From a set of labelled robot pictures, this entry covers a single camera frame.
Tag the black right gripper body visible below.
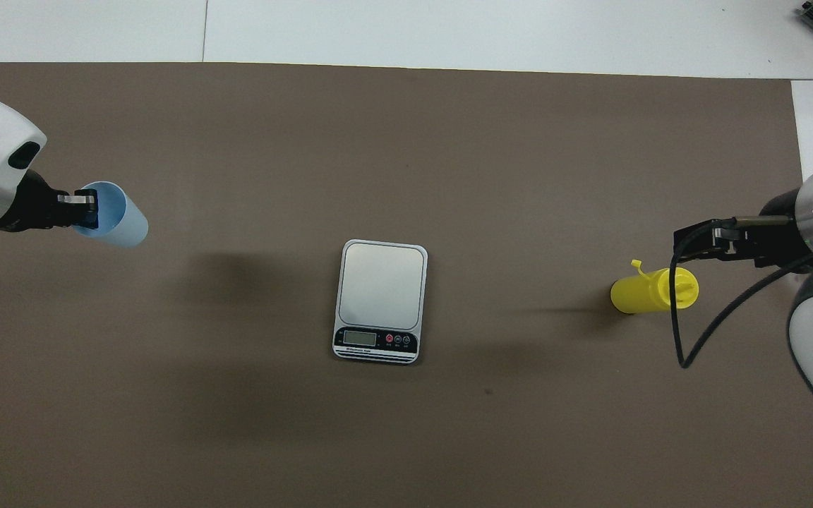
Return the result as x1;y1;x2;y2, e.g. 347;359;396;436
728;190;813;272

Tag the brown paper table mat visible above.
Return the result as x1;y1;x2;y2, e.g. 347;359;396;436
0;62;813;508

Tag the silver digital kitchen scale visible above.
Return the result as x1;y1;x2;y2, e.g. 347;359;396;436
332;239;428;365

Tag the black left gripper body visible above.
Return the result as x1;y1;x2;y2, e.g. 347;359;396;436
0;169;72;234

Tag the yellow squeeze seasoning bottle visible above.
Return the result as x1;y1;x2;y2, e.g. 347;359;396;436
610;259;699;315

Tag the light blue plastic cup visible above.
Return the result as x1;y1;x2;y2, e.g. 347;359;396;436
71;181;150;248

